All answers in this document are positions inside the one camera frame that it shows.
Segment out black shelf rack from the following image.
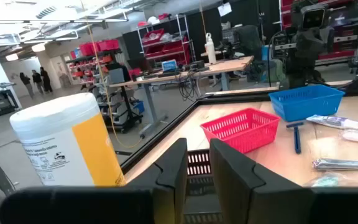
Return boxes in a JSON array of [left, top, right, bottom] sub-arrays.
[[65, 39, 122, 86]]

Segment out white paper sign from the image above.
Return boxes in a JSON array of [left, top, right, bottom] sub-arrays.
[[217, 2, 233, 17]]

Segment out small blue bin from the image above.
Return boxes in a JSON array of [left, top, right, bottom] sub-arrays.
[[131, 98, 146, 114]]

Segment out small white toothpaste tube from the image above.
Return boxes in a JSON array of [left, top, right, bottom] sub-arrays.
[[305, 114, 358, 131], [311, 157, 358, 172]]

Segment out small blue screen device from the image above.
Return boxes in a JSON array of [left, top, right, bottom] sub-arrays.
[[161, 59, 178, 73]]

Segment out white water bottle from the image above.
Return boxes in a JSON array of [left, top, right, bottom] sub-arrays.
[[204, 32, 218, 65]]

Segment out red storage bin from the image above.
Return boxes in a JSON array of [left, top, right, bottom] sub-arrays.
[[78, 42, 99, 57], [97, 39, 120, 52], [142, 28, 165, 44]]

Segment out green toothbrush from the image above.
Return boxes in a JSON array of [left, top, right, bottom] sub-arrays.
[[303, 172, 358, 188]]

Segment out blue plastic basket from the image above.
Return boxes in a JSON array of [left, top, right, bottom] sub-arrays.
[[268, 84, 346, 123]]

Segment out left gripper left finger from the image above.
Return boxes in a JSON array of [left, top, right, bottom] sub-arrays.
[[126, 138, 188, 224]]

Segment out blue disposable razor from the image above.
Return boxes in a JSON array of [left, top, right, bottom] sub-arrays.
[[285, 121, 305, 155]]

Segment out red plastic basket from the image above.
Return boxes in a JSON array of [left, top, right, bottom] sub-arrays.
[[200, 107, 281, 155]]

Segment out person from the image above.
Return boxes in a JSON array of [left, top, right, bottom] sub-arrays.
[[39, 66, 54, 94], [31, 69, 45, 95], [19, 72, 35, 100]]

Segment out black metal table frame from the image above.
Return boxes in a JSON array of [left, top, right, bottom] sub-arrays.
[[119, 63, 358, 175]]

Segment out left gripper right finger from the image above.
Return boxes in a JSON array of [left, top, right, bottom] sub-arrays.
[[209, 138, 315, 224]]

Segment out yellow cable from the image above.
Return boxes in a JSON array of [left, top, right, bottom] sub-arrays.
[[79, 0, 143, 149]]

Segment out desk with grey metal legs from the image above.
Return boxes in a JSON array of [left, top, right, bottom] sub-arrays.
[[108, 55, 255, 139]]

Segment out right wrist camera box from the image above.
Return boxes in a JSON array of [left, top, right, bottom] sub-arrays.
[[299, 3, 326, 31]]

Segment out black office chair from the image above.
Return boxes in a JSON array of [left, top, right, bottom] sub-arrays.
[[234, 24, 264, 62]]

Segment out white yellow wipes canister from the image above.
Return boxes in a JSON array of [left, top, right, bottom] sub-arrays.
[[9, 92, 127, 187]]

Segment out black equipment cart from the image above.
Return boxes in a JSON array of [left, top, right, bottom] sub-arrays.
[[97, 61, 145, 134]]

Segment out metal wire shelf rack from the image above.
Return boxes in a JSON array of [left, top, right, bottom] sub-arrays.
[[136, 13, 196, 68]]

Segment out hanging black cables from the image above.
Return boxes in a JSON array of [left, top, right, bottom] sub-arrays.
[[177, 72, 200, 102]]

